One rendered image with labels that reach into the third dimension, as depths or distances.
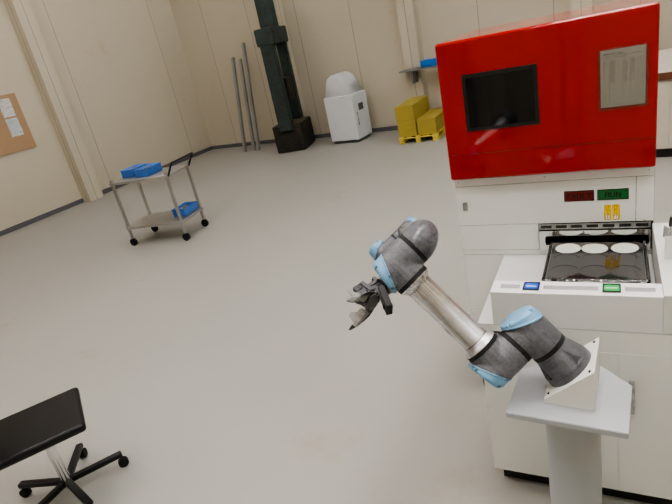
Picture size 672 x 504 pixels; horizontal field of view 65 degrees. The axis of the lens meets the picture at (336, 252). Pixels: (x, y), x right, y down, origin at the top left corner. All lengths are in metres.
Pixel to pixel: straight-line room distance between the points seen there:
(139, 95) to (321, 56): 4.00
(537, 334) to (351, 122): 8.93
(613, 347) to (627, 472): 0.57
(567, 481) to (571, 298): 0.59
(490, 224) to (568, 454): 1.16
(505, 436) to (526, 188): 1.08
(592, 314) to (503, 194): 0.77
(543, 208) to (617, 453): 1.04
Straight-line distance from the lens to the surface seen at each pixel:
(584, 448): 1.86
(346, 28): 11.06
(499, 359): 1.64
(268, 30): 10.59
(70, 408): 3.14
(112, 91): 12.09
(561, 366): 1.69
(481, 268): 2.72
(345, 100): 10.30
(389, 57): 10.73
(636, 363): 2.14
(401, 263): 1.60
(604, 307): 2.03
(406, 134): 9.41
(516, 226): 2.60
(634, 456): 2.41
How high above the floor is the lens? 1.93
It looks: 22 degrees down
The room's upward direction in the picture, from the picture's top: 12 degrees counter-clockwise
